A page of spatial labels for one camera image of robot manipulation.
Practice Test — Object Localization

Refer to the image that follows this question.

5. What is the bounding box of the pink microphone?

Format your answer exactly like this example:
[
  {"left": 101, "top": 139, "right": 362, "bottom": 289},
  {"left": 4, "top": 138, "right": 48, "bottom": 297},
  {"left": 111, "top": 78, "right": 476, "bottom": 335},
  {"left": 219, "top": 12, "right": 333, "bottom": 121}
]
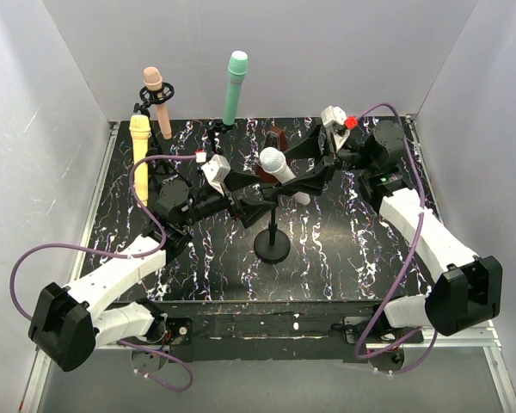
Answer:
[{"left": 143, "top": 66, "right": 172, "bottom": 140}]

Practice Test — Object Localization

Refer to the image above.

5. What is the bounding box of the purple cable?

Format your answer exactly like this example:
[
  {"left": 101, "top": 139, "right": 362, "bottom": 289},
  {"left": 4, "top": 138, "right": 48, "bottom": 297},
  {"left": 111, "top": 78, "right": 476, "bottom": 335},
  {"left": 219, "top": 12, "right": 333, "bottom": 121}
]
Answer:
[
  {"left": 353, "top": 102, "right": 439, "bottom": 373},
  {"left": 9, "top": 151, "right": 206, "bottom": 391}
]

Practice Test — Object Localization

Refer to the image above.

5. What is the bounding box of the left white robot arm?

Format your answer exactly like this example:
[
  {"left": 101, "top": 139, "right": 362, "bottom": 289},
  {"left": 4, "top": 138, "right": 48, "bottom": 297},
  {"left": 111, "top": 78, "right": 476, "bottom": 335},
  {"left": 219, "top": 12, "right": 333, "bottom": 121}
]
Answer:
[{"left": 28, "top": 171, "right": 275, "bottom": 372}]

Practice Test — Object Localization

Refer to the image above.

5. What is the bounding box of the brown metronome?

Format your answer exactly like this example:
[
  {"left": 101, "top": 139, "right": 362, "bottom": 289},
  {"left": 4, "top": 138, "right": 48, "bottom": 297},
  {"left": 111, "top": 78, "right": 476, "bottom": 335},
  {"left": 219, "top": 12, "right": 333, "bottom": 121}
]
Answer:
[{"left": 255, "top": 126, "right": 289, "bottom": 184}]

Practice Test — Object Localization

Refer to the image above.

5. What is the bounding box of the black front mounting rail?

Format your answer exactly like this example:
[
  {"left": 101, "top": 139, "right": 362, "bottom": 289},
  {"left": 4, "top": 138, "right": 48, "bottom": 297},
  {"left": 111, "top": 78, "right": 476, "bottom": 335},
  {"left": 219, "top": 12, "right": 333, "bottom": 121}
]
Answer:
[{"left": 115, "top": 299, "right": 431, "bottom": 365}]

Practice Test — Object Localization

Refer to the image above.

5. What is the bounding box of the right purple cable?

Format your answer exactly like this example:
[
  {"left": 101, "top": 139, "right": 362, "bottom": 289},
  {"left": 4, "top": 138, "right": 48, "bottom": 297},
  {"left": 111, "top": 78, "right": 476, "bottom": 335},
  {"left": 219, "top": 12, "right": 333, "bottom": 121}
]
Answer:
[{"left": 353, "top": 102, "right": 439, "bottom": 373}]

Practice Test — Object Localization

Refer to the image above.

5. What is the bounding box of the yellow microphone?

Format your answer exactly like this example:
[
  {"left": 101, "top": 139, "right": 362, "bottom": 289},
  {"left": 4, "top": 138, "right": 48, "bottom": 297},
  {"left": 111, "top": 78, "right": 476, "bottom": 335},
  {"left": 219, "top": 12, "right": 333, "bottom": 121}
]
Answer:
[{"left": 129, "top": 114, "right": 151, "bottom": 206}]

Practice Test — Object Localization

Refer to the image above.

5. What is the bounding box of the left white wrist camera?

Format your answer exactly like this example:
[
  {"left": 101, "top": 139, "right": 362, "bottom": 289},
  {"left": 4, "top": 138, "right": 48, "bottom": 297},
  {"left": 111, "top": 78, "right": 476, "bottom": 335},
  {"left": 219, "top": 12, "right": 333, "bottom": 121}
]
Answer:
[{"left": 201, "top": 154, "right": 230, "bottom": 195}]

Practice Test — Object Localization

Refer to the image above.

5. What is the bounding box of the white microphone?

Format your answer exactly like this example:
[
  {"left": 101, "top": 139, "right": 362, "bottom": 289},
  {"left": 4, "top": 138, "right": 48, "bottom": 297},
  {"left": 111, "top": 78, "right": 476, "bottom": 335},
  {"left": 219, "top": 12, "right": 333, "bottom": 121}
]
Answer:
[{"left": 259, "top": 147, "right": 296, "bottom": 184}]

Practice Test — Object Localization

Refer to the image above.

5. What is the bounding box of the small black tripod clip stand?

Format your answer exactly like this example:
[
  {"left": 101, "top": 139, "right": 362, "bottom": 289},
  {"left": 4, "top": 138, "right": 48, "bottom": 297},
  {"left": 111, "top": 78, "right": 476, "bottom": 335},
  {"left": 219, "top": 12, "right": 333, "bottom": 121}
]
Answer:
[{"left": 194, "top": 120, "right": 234, "bottom": 176}]

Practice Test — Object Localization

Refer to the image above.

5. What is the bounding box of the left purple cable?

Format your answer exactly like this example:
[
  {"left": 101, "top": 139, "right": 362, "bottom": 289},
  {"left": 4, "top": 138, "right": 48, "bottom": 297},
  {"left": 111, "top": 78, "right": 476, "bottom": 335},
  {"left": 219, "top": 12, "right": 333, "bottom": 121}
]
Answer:
[{"left": 9, "top": 151, "right": 206, "bottom": 391}]

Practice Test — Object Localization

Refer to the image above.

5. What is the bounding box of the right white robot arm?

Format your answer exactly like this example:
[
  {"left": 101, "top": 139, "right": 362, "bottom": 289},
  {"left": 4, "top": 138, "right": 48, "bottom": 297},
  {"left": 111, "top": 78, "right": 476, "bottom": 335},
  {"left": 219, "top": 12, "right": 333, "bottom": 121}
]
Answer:
[{"left": 259, "top": 116, "right": 503, "bottom": 336}]

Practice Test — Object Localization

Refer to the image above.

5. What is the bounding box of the teal microphone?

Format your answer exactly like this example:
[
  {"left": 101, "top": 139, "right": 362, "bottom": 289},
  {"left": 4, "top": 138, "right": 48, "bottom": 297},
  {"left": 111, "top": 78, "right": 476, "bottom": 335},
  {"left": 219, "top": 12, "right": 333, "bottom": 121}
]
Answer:
[{"left": 222, "top": 51, "right": 249, "bottom": 126}]

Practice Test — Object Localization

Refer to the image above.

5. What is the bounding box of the tall black clip stand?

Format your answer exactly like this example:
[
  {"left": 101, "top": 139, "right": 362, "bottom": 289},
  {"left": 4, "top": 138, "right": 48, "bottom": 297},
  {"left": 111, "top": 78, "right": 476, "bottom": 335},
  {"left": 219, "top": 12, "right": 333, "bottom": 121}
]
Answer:
[{"left": 254, "top": 206, "right": 291, "bottom": 265}]

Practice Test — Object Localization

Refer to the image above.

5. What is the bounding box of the black tripod shock-mount stand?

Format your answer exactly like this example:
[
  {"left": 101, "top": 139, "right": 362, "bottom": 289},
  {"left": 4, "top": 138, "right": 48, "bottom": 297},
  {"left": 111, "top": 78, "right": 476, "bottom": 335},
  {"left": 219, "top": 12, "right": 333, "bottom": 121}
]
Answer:
[{"left": 132, "top": 80, "right": 194, "bottom": 190}]

